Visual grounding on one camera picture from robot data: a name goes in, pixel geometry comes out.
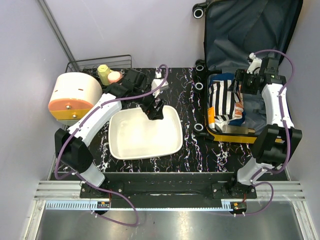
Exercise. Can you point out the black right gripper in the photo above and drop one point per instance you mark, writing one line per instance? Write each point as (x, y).
(241, 75)

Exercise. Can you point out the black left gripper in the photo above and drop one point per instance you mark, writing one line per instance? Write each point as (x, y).
(154, 111)

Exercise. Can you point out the orange white patterned towel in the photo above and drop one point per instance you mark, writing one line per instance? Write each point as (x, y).
(239, 105)

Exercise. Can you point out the black white striped garment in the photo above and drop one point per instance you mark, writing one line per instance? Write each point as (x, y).
(222, 100)

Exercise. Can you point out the navy blue garment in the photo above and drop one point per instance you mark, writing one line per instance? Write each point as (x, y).
(220, 124)

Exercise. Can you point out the white plastic tray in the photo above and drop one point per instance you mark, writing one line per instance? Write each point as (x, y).
(132, 136)

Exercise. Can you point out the yellow Pikachu suitcase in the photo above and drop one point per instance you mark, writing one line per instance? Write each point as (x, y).
(233, 30)

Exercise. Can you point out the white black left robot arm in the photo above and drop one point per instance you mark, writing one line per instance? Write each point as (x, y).
(72, 144)

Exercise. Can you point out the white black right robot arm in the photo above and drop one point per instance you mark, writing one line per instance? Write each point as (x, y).
(275, 145)

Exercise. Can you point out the pink cup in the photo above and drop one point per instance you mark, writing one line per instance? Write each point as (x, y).
(114, 77)

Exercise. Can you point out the pink yellow drawer box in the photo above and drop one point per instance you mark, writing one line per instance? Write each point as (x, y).
(74, 94)

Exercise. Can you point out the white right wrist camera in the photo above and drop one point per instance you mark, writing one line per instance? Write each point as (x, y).
(254, 63)

